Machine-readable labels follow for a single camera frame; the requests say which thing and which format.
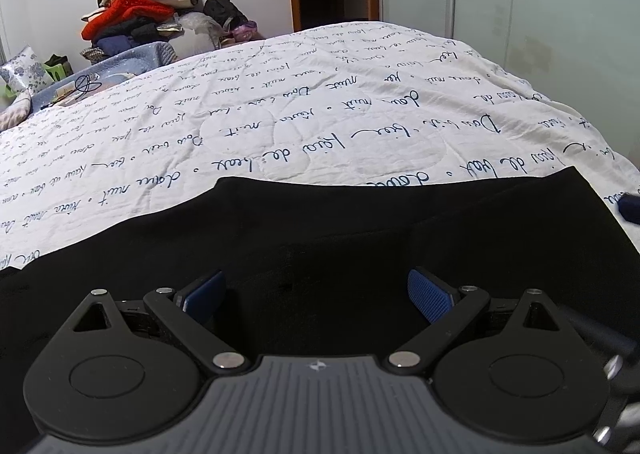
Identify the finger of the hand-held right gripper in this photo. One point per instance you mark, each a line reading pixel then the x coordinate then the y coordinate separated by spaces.
pixel 630 206
pixel 610 349

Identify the red garment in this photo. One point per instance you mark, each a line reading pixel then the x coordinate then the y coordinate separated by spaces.
pixel 125 14

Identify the black bag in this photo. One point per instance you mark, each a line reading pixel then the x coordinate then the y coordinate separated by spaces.
pixel 222 10

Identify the light blue bed sheet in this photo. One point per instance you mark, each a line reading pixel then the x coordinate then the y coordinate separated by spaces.
pixel 130 63

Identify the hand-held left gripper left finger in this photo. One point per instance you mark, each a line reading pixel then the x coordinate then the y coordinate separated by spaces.
pixel 205 295

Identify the green plastic stool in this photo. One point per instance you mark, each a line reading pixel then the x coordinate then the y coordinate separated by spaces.
pixel 57 66

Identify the black pants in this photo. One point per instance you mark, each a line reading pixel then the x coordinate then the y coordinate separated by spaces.
pixel 320 234

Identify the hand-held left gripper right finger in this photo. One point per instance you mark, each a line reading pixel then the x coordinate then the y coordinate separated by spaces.
pixel 430 294

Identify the white script-printed quilt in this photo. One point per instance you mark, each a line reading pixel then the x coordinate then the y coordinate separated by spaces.
pixel 300 109

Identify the floral print pillow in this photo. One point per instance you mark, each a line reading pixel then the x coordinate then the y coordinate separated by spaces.
pixel 25 73

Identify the clear plastic bag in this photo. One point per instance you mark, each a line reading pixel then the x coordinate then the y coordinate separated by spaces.
pixel 200 28

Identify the purple cloth item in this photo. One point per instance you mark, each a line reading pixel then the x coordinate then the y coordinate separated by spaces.
pixel 245 30

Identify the navy blue garment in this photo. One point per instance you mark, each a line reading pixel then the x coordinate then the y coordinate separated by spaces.
pixel 115 43

